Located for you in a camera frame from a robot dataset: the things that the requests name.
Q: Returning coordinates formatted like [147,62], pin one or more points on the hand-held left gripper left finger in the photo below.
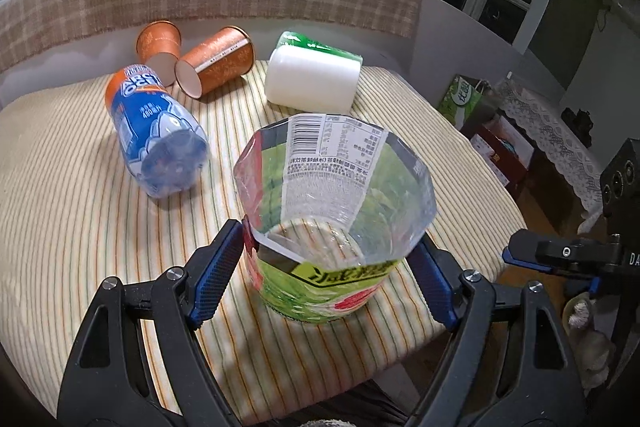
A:
[216,278]

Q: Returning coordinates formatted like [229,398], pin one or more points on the green paper bag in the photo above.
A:
[460,99]

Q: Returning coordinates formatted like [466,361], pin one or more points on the copper paper cup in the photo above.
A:
[159,41]
[220,57]

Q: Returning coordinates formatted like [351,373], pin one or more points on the blue label cut bottle cup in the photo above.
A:
[150,127]

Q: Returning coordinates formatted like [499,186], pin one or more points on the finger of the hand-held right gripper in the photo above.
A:
[530,252]

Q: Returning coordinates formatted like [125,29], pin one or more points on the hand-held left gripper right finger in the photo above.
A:
[436,287]

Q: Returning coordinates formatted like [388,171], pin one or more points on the white plastic cup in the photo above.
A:
[312,79]

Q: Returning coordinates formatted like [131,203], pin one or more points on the green label cut bottle cup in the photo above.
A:
[320,292]

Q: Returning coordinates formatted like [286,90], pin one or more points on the beige plush toy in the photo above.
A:
[590,347]

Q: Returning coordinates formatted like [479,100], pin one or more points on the white lace cloth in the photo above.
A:
[555,142]

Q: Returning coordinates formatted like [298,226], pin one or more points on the red cardboard box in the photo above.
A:
[502,152]

